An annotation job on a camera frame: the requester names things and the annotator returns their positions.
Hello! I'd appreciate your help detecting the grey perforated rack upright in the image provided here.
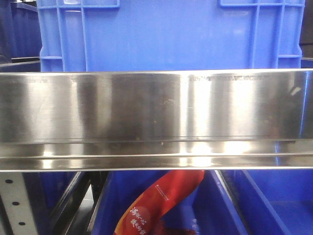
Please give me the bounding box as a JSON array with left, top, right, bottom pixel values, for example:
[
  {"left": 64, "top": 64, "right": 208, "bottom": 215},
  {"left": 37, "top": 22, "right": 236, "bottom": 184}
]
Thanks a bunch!
[{"left": 0, "top": 172, "right": 37, "bottom": 235}]

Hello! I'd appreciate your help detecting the stainless steel shelf edge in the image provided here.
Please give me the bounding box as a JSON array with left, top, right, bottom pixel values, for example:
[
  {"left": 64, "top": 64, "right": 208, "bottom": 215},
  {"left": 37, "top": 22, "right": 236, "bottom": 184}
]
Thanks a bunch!
[{"left": 0, "top": 69, "right": 313, "bottom": 172}]

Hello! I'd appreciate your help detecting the blue bin lower centre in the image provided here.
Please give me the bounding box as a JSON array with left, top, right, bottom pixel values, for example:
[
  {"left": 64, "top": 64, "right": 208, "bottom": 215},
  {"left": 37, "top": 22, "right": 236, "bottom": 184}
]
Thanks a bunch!
[{"left": 91, "top": 170, "right": 247, "bottom": 235}]

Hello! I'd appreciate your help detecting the large blue crate on shelf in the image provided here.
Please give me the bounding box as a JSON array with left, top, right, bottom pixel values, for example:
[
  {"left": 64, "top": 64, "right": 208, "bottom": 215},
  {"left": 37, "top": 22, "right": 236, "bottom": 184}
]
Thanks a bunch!
[{"left": 37, "top": 0, "right": 305, "bottom": 71}]

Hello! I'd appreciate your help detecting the red printed bag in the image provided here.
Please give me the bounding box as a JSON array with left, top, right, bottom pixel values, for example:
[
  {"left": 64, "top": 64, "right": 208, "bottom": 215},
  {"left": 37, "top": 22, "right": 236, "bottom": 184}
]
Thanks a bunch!
[{"left": 113, "top": 170, "right": 204, "bottom": 235}]

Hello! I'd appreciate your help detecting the blue bin lower right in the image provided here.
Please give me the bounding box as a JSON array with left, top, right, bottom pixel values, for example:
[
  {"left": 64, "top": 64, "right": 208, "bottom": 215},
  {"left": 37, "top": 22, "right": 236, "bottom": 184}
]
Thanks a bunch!
[{"left": 222, "top": 169, "right": 313, "bottom": 235}]

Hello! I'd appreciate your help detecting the dark blue crate upper left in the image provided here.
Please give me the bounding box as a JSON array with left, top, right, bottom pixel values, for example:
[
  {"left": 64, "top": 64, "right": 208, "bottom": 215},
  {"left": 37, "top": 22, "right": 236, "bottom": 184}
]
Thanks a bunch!
[{"left": 0, "top": 0, "right": 42, "bottom": 64}]

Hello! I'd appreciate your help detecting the blue bin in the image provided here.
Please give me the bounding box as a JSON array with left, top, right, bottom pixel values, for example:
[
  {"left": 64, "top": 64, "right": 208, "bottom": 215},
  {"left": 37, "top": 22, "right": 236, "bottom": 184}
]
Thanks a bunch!
[
  {"left": 222, "top": 169, "right": 313, "bottom": 235},
  {"left": 91, "top": 170, "right": 247, "bottom": 235}
]

